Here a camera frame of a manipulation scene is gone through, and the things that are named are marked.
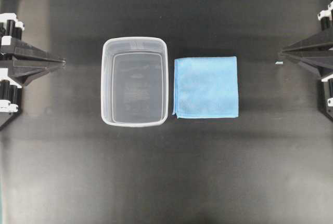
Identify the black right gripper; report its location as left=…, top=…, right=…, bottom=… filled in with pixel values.
left=280, top=1, right=332, bottom=120

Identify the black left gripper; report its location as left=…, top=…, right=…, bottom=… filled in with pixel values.
left=1, top=13, right=66, bottom=129

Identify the folded blue towel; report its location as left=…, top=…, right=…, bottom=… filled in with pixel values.
left=173, top=56, right=239, bottom=119

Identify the clear plastic rectangular container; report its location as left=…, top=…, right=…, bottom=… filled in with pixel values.
left=100, top=36, right=169, bottom=127

